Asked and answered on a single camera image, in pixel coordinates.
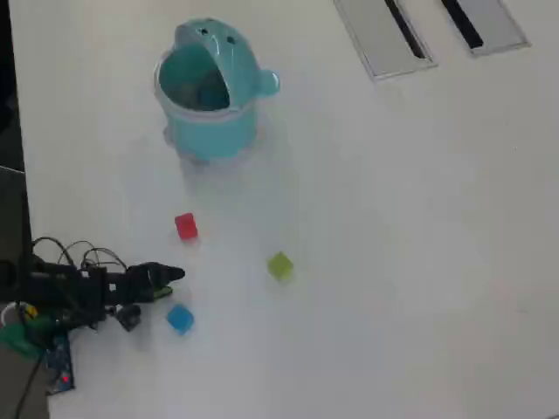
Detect green table clamp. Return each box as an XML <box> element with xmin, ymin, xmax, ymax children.
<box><xmin>0</xmin><ymin>316</ymin><xmax>56</xmax><ymax>360</ymax></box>

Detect teal whale-shaped bin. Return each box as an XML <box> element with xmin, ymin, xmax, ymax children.
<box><xmin>152</xmin><ymin>17</ymin><xmax>281</xmax><ymax>166</ymax></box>

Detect blue lego block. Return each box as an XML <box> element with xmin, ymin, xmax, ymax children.
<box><xmin>165</xmin><ymin>304</ymin><xmax>197</xmax><ymax>337</ymax></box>

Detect blue circuit board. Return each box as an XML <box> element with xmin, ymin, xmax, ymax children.
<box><xmin>43</xmin><ymin>333</ymin><xmax>76</xmax><ymax>396</ymax></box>

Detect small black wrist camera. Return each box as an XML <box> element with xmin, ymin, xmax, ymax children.
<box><xmin>114</xmin><ymin>304</ymin><xmax>143</xmax><ymax>333</ymax></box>

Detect narrow metal cable hatch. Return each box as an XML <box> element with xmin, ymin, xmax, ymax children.
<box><xmin>438</xmin><ymin>0</ymin><xmax>533</xmax><ymax>58</ymax></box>

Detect white cable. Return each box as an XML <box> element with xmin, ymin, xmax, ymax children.
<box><xmin>0</xmin><ymin>303</ymin><xmax>27</xmax><ymax>328</ymax></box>

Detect red lego block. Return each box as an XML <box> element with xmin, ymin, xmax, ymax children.
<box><xmin>174</xmin><ymin>212</ymin><xmax>200</xmax><ymax>242</ymax></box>

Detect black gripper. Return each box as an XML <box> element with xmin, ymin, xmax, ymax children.
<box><xmin>102</xmin><ymin>261</ymin><xmax>186</xmax><ymax>307</ymax></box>

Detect yellow-green lego block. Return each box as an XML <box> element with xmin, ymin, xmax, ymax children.
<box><xmin>266</xmin><ymin>251</ymin><xmax>295</xmax><ymax>283</ymax></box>

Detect dark grey monitor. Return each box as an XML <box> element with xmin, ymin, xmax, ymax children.
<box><xmin>0</xmin><ymin>165</ymin><xmax>35</xmax><ymax>263</ymax></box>

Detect wide metal cable hatch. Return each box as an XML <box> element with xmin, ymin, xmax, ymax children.
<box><xmin>332</xmin><ymin>0</ymin><xmax>438</xmax><ymax>83</ymax></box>

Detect thin black servo wires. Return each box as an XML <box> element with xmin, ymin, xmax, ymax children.
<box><xmin>31</xmin><ymin>236</ymin><xmax>130</xmax><ymax>274</ymax></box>

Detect black power cable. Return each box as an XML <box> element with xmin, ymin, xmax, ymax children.
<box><xmin>15</xmin><ymin>355</ymin><xmax>47</xmax><ymax>419</ymax></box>

